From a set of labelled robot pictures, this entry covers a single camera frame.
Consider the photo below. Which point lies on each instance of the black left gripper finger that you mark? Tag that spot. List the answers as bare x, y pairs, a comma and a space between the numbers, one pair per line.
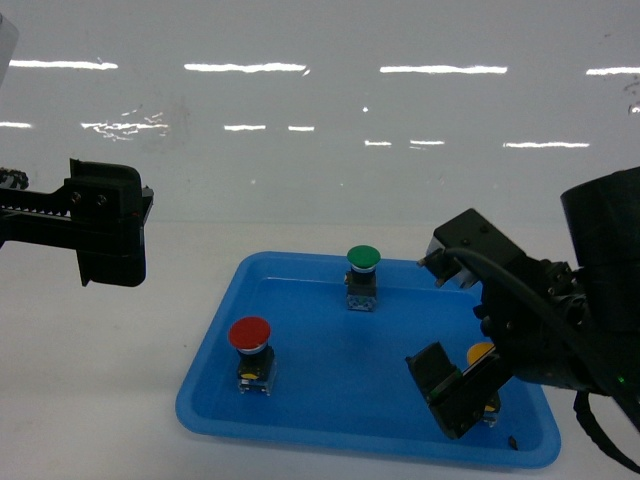
108, 210

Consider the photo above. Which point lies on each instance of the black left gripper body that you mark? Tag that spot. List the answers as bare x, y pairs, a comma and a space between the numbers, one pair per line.
34, 217

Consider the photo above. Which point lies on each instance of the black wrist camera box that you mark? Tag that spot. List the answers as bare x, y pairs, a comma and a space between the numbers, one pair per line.
456, 246

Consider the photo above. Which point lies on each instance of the blue plastic tray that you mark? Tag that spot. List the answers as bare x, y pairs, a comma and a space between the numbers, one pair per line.
342, 381

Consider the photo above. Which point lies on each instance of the yellow mushroom push button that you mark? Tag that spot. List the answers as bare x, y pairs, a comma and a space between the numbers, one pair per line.
493, 404

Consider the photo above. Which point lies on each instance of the green mushroom push button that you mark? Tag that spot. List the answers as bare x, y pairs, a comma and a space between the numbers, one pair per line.
361, 279

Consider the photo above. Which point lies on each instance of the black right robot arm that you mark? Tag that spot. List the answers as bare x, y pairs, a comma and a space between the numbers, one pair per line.
603, 220

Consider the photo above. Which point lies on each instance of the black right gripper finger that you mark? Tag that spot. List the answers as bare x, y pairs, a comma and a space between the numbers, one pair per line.
456, 397

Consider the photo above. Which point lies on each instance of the white whiteboard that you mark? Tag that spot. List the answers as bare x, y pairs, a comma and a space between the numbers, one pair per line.
365, 112

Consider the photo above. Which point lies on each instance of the red mushroom push button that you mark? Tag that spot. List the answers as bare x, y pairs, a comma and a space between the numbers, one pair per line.
257, 367

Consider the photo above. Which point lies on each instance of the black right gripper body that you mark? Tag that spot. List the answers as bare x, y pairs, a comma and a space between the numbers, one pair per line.
538, 317

